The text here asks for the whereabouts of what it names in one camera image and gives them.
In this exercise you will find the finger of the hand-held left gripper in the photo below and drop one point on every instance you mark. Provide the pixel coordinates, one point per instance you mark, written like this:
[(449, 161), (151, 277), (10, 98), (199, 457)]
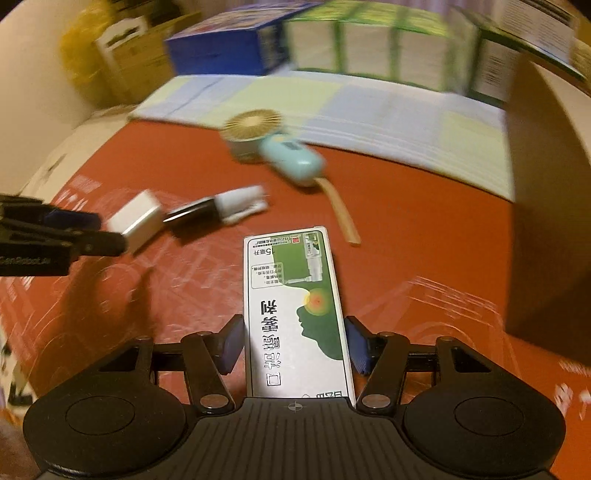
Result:
[(97, 243), (69, 219)]

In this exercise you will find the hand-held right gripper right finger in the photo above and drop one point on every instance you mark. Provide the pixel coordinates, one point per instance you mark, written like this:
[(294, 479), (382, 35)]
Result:
[(358, 347)]

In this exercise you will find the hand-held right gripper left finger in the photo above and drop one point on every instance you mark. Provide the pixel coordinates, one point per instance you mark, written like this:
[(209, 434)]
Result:
[(231, 347)]

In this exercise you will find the white charger block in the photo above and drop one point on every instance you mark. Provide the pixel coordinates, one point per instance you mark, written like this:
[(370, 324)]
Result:
[(136, 218)]

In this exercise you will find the green white medicine box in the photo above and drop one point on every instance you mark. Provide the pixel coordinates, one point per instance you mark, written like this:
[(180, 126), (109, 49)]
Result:
[(295, 300)]

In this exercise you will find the brown cardboard box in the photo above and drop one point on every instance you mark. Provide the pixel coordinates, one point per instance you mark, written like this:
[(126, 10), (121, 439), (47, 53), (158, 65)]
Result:
[(545, 207)]

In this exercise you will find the red printed mat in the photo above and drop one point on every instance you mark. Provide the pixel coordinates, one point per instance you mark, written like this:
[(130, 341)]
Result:
[(415, 240)]

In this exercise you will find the yellow plastic bag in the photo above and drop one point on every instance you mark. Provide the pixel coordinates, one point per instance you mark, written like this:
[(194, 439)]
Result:
[(83, 50)]

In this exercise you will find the printed cardboard carton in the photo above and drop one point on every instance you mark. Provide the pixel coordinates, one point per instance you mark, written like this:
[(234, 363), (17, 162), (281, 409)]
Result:
[(138, 55)]

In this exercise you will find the small handheld fan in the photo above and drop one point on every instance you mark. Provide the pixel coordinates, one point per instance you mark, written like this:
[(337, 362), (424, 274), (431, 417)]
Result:
[(277, 154)]

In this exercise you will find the large blue printed box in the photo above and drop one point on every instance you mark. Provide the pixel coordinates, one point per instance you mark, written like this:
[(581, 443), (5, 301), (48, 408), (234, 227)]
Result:
[(217, 50)]

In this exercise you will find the pastel checked cloth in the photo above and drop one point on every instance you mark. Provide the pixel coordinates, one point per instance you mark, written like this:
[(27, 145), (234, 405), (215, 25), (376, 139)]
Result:
[(369, 115)]

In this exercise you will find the green tissue pack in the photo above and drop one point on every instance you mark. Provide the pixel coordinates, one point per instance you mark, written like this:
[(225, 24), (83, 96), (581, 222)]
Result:
[(314, 44), (369, 46), (425, 53)]

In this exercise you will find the green white carton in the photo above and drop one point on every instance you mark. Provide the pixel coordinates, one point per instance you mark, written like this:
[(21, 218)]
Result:
[(494, 69)]

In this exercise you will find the black white printed leaflet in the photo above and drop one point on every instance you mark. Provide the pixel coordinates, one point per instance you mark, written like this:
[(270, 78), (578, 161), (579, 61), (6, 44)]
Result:
[(535, 14)]

